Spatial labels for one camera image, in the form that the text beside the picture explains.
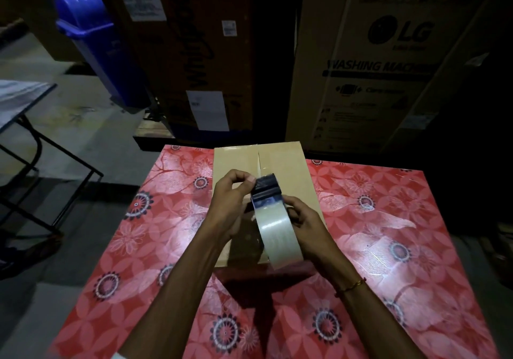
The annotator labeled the person's left hand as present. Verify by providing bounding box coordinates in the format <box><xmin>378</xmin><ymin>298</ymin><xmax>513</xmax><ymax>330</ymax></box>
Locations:
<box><xmin>210</xmin><ymin>169</ymin><xmax>257</xmax><ymax>247</ymax></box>

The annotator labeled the person's right hand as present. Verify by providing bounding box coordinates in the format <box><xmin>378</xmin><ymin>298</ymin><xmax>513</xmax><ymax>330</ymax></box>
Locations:
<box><xmin>280</xmin><ymin>195</ymin><xmax>349</xmax><ymax>289</ymax></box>

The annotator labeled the blue tape dispenser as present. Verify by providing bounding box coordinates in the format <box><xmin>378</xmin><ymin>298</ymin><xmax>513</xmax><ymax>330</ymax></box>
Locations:
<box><xmin>250</xmin><ymin>173</ymin><xmax>304</xmax><ymax>271</ymax></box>

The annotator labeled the brown cardboard box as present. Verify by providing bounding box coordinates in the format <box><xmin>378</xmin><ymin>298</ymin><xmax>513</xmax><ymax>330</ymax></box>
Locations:
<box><xmin>212</xmin><ymin>141</ymin><xmax>328</xmax><ymax>269</ymax></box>

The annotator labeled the person's left forearm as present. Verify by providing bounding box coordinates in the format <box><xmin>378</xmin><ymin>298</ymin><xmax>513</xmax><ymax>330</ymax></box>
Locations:
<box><xmin>120</xmin><ymin>234</ymin><xmax>233</xmax><ymax>359</ymax></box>

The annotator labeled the person's right forearm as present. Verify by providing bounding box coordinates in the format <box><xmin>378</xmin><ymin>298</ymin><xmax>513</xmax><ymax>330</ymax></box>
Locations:
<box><xmin>336</xmin><ymin>278</ymin><xmax>428</xmax><ymax>359</ymax></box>

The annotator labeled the red floral table cover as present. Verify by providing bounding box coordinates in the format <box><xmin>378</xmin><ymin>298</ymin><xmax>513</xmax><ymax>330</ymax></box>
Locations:
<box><xmin>48</xmin><ymin>145</ymin><xmax>500</xmax><ymax>359</ymax></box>

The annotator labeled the large printed appliance carton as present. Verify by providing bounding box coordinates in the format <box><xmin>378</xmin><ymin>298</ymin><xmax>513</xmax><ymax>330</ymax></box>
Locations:
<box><xmin>285</xmin><ymin>0</ymin><xmax>502</xmax><ymax>155</ymax></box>

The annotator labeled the large dark brown carton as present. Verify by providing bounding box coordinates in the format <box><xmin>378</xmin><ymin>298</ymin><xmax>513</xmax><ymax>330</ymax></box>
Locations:
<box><xmin>100</xmin><ymin>0</ymin><xmax>297</xmax><ymax>143</ymax></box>

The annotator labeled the blue plastic trash bin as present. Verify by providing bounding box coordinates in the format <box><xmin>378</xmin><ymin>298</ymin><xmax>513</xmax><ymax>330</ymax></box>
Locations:
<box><xmin>54</xmin><ymin>0</ymin><xmax>151</xmax><ymax>113</ymax></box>

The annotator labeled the gold bracelet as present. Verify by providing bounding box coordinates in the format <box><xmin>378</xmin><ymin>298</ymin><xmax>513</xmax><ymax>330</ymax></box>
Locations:
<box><xmin>335</xmin><ymin>277</ymin><xmax>368</xmax><ymax>298</ymax></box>

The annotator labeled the black metal frame table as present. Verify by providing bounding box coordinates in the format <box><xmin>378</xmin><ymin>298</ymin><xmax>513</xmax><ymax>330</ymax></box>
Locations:
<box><xmin>0</xmin><ymin>80</ymin><xmax>104</xmax><ymax>237</ymax></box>

